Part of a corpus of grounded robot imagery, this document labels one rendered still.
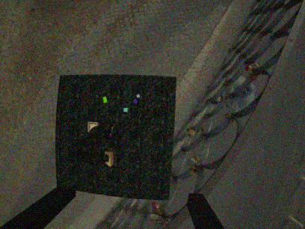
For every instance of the beige shallow tray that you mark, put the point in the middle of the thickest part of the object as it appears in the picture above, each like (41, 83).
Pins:
(91, 125)

